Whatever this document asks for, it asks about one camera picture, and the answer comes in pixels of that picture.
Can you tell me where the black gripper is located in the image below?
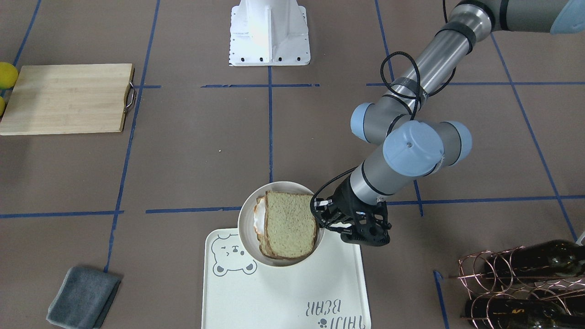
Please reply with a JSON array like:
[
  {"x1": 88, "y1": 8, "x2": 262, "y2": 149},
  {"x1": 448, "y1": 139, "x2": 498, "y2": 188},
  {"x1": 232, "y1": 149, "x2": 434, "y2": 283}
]
[{"x1": 311, "y1": 177, "x2": 366, "y2": 232}]

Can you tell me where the white round plate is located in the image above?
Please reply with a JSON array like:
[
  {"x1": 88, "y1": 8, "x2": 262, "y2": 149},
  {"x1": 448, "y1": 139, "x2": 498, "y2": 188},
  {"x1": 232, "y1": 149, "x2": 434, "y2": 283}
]
[{"x1": 238, "y1": 181, "x2": 324, "y2": 267}]

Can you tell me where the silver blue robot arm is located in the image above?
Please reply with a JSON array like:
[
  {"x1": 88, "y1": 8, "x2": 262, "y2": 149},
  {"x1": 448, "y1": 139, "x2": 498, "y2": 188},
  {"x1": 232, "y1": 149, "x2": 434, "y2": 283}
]
[{"x1": 310, "y1": 0, "x2": 584, "y2": 235}]

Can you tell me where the cream bear tray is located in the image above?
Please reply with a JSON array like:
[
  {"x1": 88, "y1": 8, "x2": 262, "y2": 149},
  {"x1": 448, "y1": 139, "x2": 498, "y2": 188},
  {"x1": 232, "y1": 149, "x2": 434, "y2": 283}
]
[{"x1": 201, "y1": 228, "x2": 372, "y2": 329}]

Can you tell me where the fried egg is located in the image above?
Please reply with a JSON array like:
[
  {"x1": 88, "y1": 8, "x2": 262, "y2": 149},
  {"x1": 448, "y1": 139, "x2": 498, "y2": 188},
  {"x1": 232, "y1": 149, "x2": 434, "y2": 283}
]
[{"x1": 253, "y1": 196, "x2": 266, "y2": 237}]

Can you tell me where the dark wine bottle far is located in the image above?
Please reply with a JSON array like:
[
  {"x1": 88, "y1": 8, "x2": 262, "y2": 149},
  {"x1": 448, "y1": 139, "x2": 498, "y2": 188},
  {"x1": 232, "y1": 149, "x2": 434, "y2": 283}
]
[{"x1": 464, "y1": 297, "x2": 585, "y2": 329}]

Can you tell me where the dark wine bottle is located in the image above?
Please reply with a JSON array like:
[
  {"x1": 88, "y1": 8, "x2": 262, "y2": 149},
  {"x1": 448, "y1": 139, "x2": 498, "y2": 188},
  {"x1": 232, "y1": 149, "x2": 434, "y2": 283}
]
[
  {"x1": 483, "y1": 239, "x2": 585, "y2": 282},
  {"x1": 464, "y1": 297, "x2": 585, "y2": 329}
]

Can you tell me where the dark wine bottle near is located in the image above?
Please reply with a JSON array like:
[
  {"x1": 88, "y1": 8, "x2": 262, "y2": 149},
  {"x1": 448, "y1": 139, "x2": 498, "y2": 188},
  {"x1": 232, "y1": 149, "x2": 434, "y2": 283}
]
[{"x1": 483, "y1": 239, "x2": 585, "y2": 282}]

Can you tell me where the grey folded cloth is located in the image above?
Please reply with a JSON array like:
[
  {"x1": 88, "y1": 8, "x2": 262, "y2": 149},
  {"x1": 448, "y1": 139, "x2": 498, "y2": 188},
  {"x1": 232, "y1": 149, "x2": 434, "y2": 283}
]
[{"x1": 46, "y1": 266, "x2": 122, "y2": 329}]

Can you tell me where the wooden cutting board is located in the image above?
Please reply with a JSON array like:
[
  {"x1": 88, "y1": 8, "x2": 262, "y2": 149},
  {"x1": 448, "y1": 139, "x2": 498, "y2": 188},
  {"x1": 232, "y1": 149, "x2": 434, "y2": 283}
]
[{"x1": 0, "y1": 63, "x2": 137, "y2": 136}]

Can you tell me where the yellow lemon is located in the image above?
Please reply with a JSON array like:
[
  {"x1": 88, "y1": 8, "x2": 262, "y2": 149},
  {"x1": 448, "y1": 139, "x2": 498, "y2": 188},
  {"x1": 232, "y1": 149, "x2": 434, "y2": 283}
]
[
  {"x1": 0, "y1": 62, "x2": 19, "y2": 90},
  {"x1": 0, "y1": 96, "x2": 6, "y2": 117}
]

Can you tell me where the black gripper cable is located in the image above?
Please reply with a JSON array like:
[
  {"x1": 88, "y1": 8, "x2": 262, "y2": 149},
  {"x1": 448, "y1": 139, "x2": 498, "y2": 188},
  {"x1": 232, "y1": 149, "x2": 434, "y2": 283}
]
[{"x1": 310, "y1": 0, "x2": 457, "y2": 215}]

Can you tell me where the copper wire bottle rack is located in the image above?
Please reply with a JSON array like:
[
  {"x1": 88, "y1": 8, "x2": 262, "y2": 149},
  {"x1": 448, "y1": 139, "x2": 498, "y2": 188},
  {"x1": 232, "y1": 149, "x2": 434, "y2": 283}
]
[{"x1": 456, "y1": 246, "x2": 584, "y2": 329}]

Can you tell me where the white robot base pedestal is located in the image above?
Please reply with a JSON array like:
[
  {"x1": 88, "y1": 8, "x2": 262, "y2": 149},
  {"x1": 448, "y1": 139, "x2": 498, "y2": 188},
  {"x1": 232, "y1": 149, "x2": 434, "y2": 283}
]
[{"x1": 229, "y1": 0, "x2": 311, "y2": 67}]

